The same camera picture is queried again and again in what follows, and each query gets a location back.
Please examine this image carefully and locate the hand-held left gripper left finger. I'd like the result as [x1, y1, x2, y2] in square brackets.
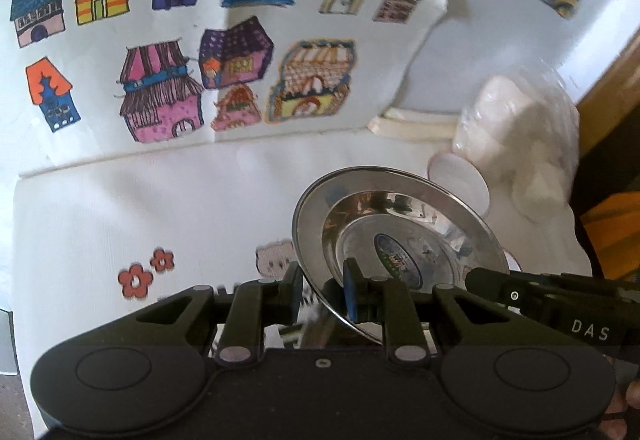
[136, 262, 306, 367]

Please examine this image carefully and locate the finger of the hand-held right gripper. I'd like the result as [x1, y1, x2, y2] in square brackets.
[464, 267, 617, 317]

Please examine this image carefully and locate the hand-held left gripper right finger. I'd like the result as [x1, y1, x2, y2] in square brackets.
[322, 258, 507, 364]

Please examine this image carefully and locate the steel plate with oval sticker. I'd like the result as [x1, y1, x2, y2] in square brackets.
[291, 165, 511, 346]

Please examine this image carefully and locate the white bowl with red rim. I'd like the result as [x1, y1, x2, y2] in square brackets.
[426, 151, 492, 217]

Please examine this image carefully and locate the person's right hand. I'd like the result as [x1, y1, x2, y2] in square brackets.
[602, 372, 640, 440]

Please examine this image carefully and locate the orange cloth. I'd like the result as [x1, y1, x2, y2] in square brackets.
[579, 193, 640, 282]

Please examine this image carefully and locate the plastic bag of white rolls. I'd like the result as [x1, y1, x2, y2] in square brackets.
[451, 68, 584, 222]

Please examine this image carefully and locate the white printed table cover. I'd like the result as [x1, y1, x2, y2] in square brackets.
[10, 117, 593, 440]

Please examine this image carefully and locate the poster of coloured house drawings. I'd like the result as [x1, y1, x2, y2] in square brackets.
[0, 0, 449, 171]

